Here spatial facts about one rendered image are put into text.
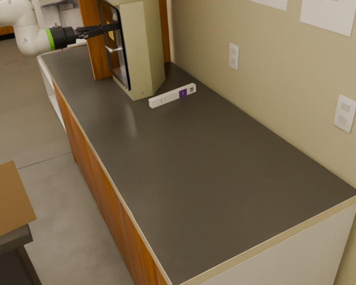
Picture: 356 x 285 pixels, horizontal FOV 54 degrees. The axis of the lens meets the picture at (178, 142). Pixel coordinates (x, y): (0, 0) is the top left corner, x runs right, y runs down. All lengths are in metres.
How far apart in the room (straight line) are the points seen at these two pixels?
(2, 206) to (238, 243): 0.71
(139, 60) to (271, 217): 0.99
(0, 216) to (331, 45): 1.16
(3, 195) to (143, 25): 0.98
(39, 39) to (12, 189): 0.70
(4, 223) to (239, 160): 0.83
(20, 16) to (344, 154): 1.33
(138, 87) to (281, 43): 0.74
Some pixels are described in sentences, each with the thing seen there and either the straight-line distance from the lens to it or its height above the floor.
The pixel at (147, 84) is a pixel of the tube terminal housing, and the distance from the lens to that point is 1.82.
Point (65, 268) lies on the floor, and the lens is 2.34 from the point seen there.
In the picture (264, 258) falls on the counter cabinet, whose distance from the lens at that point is 1.15.
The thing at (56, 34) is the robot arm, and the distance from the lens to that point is 1.63.
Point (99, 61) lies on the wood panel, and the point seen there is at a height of 1.04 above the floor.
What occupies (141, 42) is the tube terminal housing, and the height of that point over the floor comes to 1.23.
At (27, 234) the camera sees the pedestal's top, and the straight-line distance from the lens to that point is 1.24.
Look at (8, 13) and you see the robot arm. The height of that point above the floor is 1.45.
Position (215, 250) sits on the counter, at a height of 0.94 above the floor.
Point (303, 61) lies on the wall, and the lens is 1.37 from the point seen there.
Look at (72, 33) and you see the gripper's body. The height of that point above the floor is 1.33.
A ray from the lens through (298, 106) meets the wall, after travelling 1.44.
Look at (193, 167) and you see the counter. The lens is 1.33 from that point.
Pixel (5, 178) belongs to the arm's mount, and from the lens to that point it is 1.15.
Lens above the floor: 1.77
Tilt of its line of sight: 34 degrees down
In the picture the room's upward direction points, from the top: 4 degrees counter-clockwise
